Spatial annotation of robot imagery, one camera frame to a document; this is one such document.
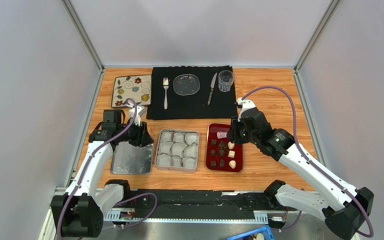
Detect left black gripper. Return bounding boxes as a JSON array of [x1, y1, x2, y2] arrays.
[[116, 118, 154, 148]]

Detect white shell chocolate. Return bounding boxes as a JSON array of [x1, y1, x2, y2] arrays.
[[227, 142, 235, 150], [228, 160, 237, 169]]

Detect silver chocolate tin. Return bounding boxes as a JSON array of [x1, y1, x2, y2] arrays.
[[155, 128, 200, 173]]

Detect pink metal tongs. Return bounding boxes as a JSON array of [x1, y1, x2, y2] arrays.
[[216, 131, 228, 139]]

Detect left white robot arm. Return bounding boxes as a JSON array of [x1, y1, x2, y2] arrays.
[[50, 105, 154, 240]]

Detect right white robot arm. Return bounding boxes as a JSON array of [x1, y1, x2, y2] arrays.
[[227, 107, 375, 240]]

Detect white square chocolate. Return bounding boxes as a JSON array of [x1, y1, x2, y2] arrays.
[[228, 150, 236, 159]]

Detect dark striped oval chocolate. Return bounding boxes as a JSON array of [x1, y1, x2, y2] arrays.
[[219, 159, 225, 168]]

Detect dark striped square chocolate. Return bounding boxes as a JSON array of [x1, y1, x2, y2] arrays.
[[210, 160, 217, 167]]

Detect silver tin lid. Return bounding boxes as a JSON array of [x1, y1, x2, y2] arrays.
[[110, 142, 154, 175]]

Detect red lacquer tray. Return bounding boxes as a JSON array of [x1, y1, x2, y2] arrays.
[[205, 123, 244, 173]]

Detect floral square plate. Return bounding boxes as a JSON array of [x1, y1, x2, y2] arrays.
[[111, 75, 152, 108]]

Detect black cloth placemat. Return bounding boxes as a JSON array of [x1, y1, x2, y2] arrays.
[[146, 65, 237, 120]]

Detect clear drinking glass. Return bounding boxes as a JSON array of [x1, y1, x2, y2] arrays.
[[218, 70, 235, 93]]

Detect silver table knife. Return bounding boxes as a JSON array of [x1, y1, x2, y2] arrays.
[[207, 72, 218, 106]]

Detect silver fork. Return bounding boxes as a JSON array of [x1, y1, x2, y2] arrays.
[[163, 77, 169, 110]]

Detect clear glass plate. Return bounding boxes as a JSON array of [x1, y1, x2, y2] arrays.
[[173, 74, 201, 96]]

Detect blue plastic crate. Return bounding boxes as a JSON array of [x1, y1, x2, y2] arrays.
[[227, 225, 275, 240]]

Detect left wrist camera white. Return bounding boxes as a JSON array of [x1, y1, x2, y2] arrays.
[[128, 105, 146, 127]]

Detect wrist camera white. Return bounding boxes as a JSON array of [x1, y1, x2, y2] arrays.
[[128, 105, 146, 127], [235, 97, 256, 121]]

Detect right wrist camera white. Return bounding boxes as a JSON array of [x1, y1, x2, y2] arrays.
[[235, 97, 256, 121]]

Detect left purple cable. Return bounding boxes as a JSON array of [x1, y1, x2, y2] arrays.
[[56, 98, 159, 240]]

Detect purple cable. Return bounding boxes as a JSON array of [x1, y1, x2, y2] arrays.
[[240, 85, 375, 239], [56, 98, 159, 240]]

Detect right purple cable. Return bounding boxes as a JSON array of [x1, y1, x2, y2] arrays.
[[240, 85, 375, 239]]

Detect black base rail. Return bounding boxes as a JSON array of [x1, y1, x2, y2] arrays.
[[118, 189, 287, 222]]

